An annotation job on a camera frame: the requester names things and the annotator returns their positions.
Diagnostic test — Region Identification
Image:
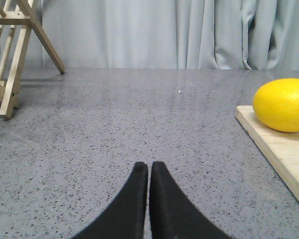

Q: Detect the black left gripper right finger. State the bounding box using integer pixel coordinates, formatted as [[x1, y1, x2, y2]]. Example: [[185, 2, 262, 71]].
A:
[[149, 162, 229, 239]]

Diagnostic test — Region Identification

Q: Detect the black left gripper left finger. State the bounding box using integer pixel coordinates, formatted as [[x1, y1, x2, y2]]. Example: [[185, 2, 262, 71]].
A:
[[74, 162, 148, 239]]

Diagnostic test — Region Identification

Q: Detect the light wooden cutting board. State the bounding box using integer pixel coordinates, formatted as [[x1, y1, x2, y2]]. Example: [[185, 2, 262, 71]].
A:
[[235, 106, 299, 201]]

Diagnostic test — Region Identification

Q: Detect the yellow lemon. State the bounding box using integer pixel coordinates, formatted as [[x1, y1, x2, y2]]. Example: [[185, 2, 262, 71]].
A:
[[253, 78, 299, 132]]

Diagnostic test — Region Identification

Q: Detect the grey curtain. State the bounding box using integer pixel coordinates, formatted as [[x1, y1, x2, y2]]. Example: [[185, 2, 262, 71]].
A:
[[37, 0, 299, 70]]

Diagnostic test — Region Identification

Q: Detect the wooden drying rack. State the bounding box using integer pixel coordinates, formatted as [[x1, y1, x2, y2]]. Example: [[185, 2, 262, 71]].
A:
[[0, 0, 66, 121]]

